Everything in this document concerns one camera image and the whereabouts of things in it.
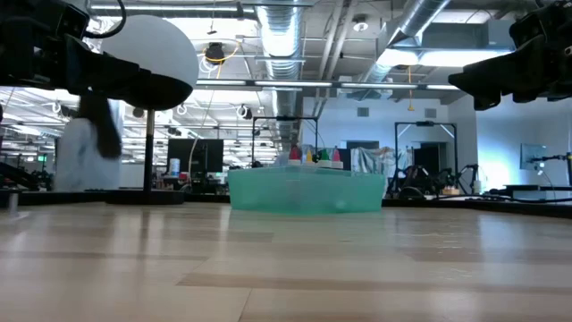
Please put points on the white and blue cup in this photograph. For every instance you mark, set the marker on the white and blue cup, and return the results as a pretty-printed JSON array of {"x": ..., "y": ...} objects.
[{"x": 174, "y": 166}]

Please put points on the person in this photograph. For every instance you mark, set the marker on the person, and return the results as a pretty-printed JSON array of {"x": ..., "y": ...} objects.
[{"x": 85, "y": 156}]

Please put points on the silver diagonal duct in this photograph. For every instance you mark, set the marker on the silver diagonal duct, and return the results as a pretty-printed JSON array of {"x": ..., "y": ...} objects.
[{"x": 420, "y": 18}]

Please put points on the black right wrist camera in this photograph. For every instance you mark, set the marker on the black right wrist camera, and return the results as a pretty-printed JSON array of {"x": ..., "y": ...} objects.
[{"x": 540, "y": 20}]

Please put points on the silver ventilation duct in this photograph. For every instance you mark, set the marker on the silver ventilation duct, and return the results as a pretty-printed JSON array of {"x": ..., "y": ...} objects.
[{"x": 281, "y": 44}]

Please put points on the large green Chefmaster coloring bottle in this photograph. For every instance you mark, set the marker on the large green Chefmaster coloring bottle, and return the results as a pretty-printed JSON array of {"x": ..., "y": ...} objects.
[{"x": 325, "y": 155}]

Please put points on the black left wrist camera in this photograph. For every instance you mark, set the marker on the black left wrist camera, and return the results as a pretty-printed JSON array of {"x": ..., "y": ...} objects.
[{"x": 44, "y": 13}]

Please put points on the white globe table lamp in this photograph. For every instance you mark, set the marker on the white globe table lamp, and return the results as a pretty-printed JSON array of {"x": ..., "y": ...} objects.
[{"x": 161, "y": 49}]

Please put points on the long ceiling light strip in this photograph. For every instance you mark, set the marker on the long ceiling light strip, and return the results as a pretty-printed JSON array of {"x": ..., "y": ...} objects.
[
  {"x": 268, "y": 83},
  {"x": 393, "y": 86}
]

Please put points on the large ceiling light panel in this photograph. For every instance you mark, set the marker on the large ceiling light panel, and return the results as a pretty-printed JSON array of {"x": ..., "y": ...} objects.
[{"x": 447, "y": 58}]

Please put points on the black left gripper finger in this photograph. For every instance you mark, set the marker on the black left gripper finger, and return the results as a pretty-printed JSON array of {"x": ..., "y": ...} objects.
[
  {"x": 107, "y": 91},
  {"x": 111, "y": 71}
]

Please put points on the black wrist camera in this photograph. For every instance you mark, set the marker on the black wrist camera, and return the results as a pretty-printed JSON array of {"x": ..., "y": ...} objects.
[
  {"x": 44, "y": 13},
  {"x": 540, "y": 20}
]

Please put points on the black background equipment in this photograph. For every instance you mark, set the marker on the black background equipment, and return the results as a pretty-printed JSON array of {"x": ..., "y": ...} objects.
[{"x": 415, "y": 181}]

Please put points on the black ceiling device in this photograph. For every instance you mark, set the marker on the black ceiling device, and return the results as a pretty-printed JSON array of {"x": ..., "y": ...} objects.
[{"x": 214, "y": 51}]

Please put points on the grey cloth cover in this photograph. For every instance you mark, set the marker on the grey cloth cover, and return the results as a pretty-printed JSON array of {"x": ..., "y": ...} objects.
[{"x": 368, "y": 161}]

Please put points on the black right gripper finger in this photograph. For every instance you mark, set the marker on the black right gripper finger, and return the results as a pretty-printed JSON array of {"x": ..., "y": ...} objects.
[
  {"x": 496, "y": 73},
  {"x": 486, "y": 103}
]

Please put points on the translucent green plastic bin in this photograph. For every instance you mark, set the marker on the translucent green plastic bin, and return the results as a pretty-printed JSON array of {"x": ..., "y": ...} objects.
[{"x": 308, "y": 190}]

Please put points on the large yellow Chefmaster coloring bottle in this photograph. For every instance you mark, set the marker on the large yellow Chefmaster coloring bottle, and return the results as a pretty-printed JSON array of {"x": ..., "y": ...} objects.
[{"x": 308, "y": 156}]

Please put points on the wall mounted monitor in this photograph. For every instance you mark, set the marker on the wall mounted monitor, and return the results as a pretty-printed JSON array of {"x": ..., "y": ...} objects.
[{"x": 532, "y": 154}]

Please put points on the black computer monitor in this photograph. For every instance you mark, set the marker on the black computer monitor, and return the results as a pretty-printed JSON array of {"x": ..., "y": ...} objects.
[{"x": 196, "y": 154}]

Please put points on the large red Chefmaster coloring bottle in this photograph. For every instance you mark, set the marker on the large red Chefmaster coloring bottle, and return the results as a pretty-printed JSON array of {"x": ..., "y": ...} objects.
[{"x": 293, "y": 154}]

